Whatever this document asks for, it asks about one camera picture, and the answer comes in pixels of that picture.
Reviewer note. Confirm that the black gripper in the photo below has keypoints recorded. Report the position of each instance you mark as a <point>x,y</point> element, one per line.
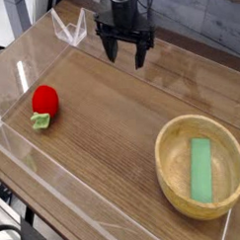
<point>124,22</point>

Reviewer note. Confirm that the green rectangular block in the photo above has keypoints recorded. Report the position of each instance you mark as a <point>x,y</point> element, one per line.
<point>201,170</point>

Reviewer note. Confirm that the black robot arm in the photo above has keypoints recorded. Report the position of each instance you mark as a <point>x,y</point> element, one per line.
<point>125,22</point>

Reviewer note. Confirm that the brown wooden bowl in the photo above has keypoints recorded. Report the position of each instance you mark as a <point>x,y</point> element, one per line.
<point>173,165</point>

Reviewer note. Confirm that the red plush strawberry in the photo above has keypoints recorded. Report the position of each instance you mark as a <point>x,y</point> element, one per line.
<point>45,106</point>

